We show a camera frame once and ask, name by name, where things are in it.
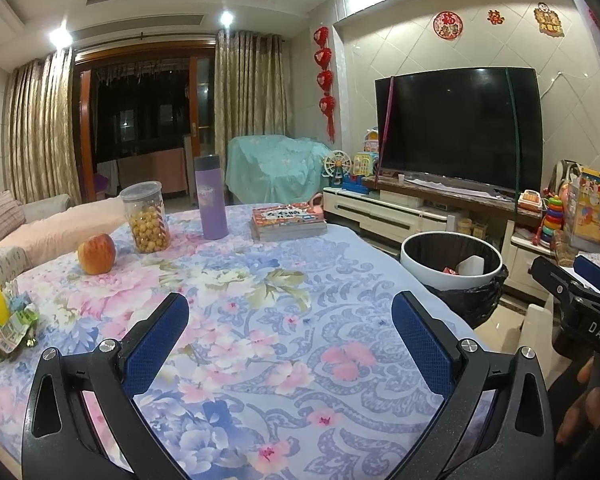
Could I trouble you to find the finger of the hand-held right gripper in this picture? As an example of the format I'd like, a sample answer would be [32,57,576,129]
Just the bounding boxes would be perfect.
[574,254,600,304]
[530,255,588,304]

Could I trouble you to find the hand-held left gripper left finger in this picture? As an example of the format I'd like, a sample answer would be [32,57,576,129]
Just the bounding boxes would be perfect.
[21,291,190,480]

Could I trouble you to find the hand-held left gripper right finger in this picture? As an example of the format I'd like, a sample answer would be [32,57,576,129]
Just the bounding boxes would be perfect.
[387,290,555,480]

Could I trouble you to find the white trash bin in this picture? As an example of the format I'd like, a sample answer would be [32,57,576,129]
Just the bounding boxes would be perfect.
[400,231,504,292]

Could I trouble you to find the person's right hand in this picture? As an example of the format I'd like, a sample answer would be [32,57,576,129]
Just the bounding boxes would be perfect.
[556,356,600,449]

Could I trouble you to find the cream stool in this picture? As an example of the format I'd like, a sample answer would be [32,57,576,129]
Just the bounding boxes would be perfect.
[522,302,563,361]

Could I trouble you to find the yellow toy package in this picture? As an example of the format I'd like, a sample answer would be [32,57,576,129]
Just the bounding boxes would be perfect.
[567,167,600,248]

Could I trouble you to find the striped handbag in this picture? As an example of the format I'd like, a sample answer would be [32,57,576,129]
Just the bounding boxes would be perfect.
[550,160,583,196]

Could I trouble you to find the red apple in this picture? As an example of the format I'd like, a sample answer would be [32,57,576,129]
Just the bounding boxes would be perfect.
[77,233,117,276]

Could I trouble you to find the clear jar of yellow snacks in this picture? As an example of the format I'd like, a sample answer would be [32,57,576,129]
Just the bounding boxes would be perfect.
[119,181,171,254]

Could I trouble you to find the green white packet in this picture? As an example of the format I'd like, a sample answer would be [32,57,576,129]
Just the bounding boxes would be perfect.
[0,310,41,356]

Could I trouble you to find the white television cabinet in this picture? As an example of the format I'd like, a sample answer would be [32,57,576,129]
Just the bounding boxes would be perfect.
[322,175,561,281]

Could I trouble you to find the crumpled bluish wrapper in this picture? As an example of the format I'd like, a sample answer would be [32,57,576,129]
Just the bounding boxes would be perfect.
[5,282,37,318]

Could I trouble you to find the pink sofa blanket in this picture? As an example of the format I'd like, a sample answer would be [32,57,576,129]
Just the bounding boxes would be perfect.
[0,197,131,268]

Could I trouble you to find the purple bottle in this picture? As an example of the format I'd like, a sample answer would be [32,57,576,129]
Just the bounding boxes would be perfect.
[194,155,229,240]

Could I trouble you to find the blue toy base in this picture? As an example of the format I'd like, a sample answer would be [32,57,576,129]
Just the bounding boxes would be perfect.
[341,175,378,193]

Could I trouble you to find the black television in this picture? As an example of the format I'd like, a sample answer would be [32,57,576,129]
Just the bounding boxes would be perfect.
[374,66,542,196]

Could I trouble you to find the patterned sofa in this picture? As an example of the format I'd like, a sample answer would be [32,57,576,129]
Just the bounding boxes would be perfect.
[0,191,131,291]

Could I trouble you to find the colourful picture book stack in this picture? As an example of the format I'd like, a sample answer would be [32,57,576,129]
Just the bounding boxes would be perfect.
[250,202,328,242]

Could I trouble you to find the pastel toy board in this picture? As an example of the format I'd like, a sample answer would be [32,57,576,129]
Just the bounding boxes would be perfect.
[354,152,378,177]

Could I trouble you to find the ferris wheel toy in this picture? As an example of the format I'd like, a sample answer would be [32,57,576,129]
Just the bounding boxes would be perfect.
[322,150,351,188]

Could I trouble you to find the pink striped cushion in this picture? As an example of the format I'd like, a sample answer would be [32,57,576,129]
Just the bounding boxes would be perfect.
[0,191,26,233]

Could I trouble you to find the teal covered armchair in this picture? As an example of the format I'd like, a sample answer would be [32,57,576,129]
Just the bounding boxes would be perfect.
[225,135,338,206]

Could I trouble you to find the wooden glass sliding door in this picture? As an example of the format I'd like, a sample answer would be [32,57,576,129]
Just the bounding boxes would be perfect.
[72,42,218,196]

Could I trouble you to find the beige curtain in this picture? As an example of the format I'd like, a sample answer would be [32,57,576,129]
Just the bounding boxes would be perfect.
[214,29,286,206]
[5,47,81,206]

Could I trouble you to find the red hanging decoration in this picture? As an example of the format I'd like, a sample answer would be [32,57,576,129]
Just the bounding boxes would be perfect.
[313,26,336,143]

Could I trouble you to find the ring stacker toy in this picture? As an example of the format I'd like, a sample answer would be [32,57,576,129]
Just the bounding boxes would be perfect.
[539,195,566,246]

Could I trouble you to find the figure wall sticker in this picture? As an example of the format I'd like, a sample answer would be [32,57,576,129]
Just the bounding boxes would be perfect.
[532,2,565,38]

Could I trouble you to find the round red wall sticker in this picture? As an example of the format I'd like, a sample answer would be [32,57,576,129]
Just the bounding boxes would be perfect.
[433,10,464,39]

